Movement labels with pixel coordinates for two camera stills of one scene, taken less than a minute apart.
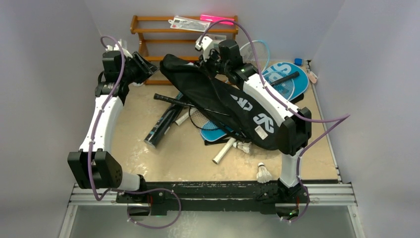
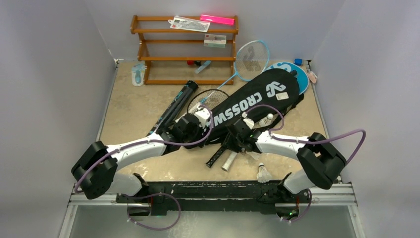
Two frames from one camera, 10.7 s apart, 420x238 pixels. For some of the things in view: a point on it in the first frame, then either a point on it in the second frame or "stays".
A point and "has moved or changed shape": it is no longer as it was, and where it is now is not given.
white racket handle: x=224 y=150 -> x=229 y=160
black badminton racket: x=200 y=120 -> x=209 y=99
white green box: x=216 y=38 stays
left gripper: x=146 y=70 -> x=200 y=136
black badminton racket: x=171 y=99 -> x=210 y=163
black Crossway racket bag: x=225 y=106 has moved or changed shape
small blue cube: x=298 y=61 stays
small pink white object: x=312 y=78 stays
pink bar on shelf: x=215 y=18 stays
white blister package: x=183 y=23 stays
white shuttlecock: x=263 y=175 stays
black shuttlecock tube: x=156 y=135 has moved or changed shape
